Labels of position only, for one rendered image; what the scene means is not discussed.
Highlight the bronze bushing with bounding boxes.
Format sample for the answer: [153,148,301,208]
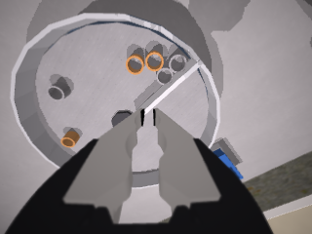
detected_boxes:
[60,131,80,147]
[126,54,144,75]
[145,51,164,71]

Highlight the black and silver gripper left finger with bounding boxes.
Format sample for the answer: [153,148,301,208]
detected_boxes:
[5,108,145,234]

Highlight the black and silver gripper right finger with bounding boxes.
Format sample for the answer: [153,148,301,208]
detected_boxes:
[153,108,273,234]

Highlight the grey metal ring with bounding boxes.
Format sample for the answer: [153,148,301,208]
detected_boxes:
[156,65,174,85]
[47,82,71,101]
[168,53,187,73]

